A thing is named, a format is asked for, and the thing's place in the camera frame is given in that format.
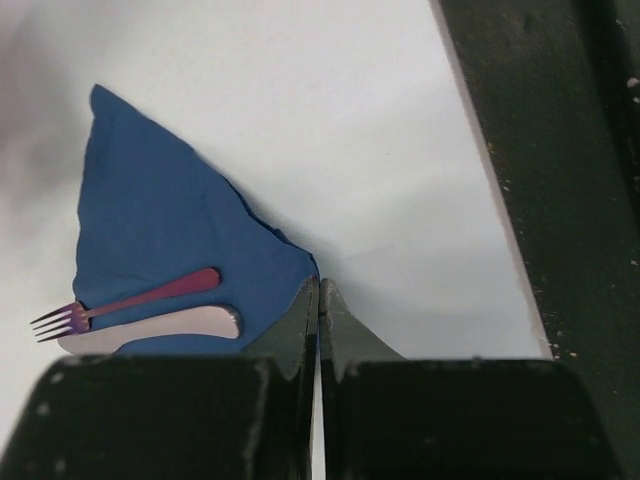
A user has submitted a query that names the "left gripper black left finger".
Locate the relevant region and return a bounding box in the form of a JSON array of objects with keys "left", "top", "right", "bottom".
[{"left": 19, "top": 279, "right": 319, "bottom": 479}]

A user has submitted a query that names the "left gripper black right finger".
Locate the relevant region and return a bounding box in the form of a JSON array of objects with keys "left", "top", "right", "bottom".
[{"left": 319, "top": 279, "right": 623, "bottom": 479}]

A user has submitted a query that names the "silver table knife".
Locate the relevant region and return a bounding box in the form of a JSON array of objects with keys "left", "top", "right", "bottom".
[{"left": 57, "top": 305, "right": 243, "bottom": 355}]

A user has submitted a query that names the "purple iridescent fork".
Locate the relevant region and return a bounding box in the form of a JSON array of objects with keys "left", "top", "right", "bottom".
[{"left": 29, "top": 267, "right": 222, "bottom": 343}]

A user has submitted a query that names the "dark blue paper napkin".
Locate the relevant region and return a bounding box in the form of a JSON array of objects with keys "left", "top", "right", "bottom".
[{"left": 73, "top": 85, "right": 318, "bottom": 355}]

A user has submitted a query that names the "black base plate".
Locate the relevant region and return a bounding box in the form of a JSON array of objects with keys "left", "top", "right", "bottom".
[{"left": 437, "top": 1, "right": 639, "bottom": 479}]

